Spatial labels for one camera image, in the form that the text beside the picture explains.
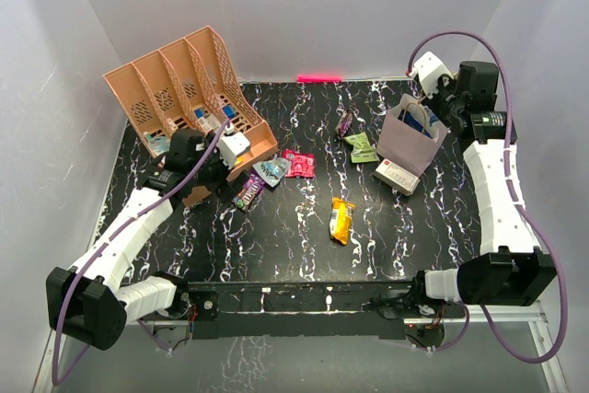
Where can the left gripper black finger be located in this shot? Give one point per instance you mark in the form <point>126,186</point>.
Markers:
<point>225,191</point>
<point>239,180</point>

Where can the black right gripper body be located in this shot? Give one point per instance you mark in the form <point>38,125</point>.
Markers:
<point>448,103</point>

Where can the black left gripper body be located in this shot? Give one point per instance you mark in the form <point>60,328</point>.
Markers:
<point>213,171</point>

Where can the purple brown M&M's packet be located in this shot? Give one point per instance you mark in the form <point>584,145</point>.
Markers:
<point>252,187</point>

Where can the light blue Himalaya snack packet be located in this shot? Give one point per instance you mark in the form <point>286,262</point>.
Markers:
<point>272,171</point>

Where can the blue Burts chips bag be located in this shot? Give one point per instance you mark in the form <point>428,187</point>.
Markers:
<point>407,118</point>

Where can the red snack packet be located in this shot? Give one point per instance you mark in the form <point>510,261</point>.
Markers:
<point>301,165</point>

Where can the yellow snack bar packet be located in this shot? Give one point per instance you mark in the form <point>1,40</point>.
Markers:
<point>340,221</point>

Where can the blue M&M's packet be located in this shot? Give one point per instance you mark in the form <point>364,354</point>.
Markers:
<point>432,118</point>

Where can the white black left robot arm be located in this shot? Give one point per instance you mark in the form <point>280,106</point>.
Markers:
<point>88,301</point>

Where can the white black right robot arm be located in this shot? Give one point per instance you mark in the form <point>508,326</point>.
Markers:
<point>511,269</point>

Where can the white printed paper packet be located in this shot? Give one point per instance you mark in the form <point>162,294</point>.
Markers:
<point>207,120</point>

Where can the blue correction tape blister pack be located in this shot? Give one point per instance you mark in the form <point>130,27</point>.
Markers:
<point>157,143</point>

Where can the blue eraser block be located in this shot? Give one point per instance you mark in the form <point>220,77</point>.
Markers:
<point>229,111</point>

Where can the white red cardboard box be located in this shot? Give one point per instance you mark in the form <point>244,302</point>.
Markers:
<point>396,177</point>

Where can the peach plastic desk organizer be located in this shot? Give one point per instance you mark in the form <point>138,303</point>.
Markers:
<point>160,91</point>

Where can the green snack packet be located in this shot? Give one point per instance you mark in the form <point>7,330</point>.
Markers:
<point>362,150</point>

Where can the purple M&M's packet far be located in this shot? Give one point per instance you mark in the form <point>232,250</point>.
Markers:
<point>344,123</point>

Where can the pink red marker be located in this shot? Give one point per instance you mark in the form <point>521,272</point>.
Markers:
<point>312,79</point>

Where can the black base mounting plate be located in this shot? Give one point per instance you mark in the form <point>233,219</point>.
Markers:
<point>309,309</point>

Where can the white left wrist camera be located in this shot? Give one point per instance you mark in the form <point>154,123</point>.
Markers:
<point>232,146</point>

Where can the aluminium frame rail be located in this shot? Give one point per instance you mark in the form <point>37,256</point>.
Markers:
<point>432,339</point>

